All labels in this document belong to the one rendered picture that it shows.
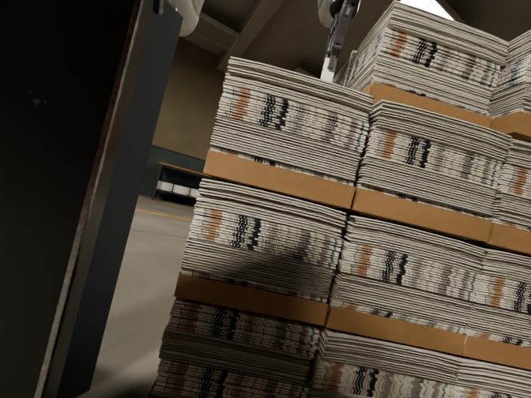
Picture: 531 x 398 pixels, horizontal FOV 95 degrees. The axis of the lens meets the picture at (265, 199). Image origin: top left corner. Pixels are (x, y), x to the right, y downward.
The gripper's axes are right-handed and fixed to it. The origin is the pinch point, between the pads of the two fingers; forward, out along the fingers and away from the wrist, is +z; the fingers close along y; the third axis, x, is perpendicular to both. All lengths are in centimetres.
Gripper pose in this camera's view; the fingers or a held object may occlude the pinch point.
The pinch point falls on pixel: (328, 70)
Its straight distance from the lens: 75.3
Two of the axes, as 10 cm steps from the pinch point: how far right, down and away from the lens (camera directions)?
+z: -2.4, 9.7, -0.1
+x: -9.7, -2.4, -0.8
